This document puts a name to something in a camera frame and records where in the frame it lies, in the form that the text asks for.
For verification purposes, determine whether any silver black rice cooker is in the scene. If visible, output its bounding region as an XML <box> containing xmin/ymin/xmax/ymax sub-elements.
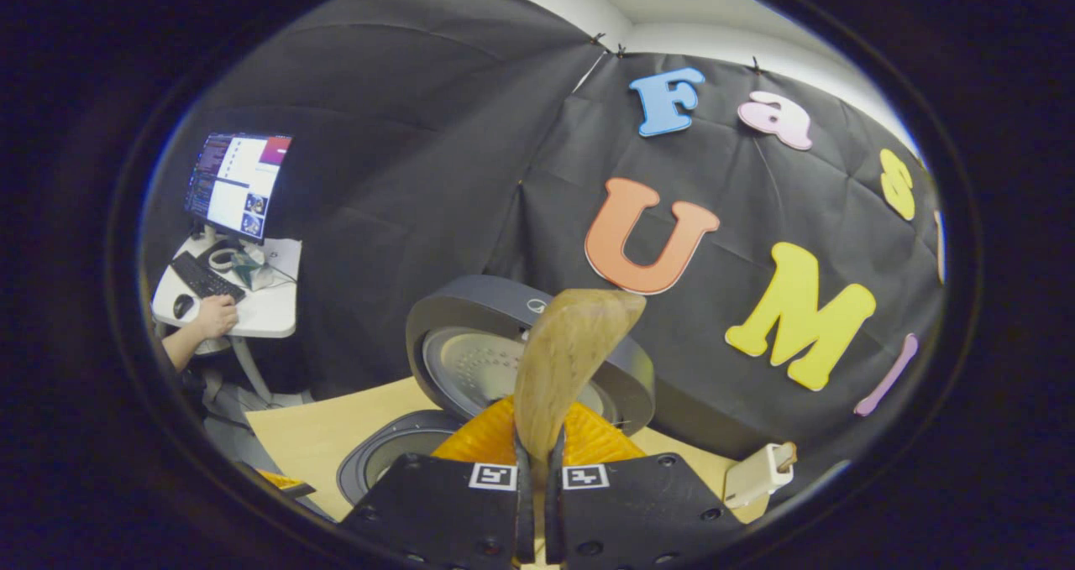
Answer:
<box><xmin>336</xmin><ymin>275</ymin><xmax>656</xmax><ymax>508</ymax></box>

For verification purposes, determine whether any white side desk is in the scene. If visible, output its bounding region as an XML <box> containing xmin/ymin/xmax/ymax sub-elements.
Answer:
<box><xmin>151</xmin><ymin>234</ymin><xmax>303</xmax><ymax>403</ymax></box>

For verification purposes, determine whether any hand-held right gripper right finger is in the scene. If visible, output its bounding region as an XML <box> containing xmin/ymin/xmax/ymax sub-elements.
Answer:
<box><xmin>544</xmin><ymin>398</ymin><xmax>744</xmax><ymax>570</ymax></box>

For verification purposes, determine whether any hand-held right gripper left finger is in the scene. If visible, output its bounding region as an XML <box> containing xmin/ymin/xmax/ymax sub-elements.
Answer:
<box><xmin>340</xmin><ymin>395</ymin><xmax>536</xmax><ymax>570</ymax></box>

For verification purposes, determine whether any black backdrop cloth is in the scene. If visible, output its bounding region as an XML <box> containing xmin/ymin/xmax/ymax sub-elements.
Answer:
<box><xmin>143</xmin><ymin>0</ymin><xmax>950</xmax><ymax>462</ymax></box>

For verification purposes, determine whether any crumpled plastic bag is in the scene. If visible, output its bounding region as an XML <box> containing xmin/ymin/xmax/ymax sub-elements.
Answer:
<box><xmin>231</xmin><ymin>249</ymin><xmax>276</xmax><ymax>291</ymax></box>

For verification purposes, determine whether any wooden spoon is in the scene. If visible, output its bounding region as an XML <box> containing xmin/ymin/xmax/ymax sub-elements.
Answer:
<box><xmin>512</xmin><ymin>289</ymin><xmax>648</xmax><ymax>570</ymax></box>

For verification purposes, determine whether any computer monitor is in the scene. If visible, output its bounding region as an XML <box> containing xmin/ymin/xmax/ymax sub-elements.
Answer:
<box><xmin>183</xmin><ymin>132</ymin><xmax>293</xmax><ymax>245</ymax></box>

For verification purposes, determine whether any white toaster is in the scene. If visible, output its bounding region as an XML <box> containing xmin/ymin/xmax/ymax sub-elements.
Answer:
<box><xmin>722</xmin><ymin>442</ymin><xmax>799</xmax><ymax>510</ymax></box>

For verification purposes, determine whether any black keyboard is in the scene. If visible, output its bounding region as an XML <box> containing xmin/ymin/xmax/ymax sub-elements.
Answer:
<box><xmin>170</xmin><ymin>251</ymin><xmax>247</xmax><ymax>304</ymax></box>

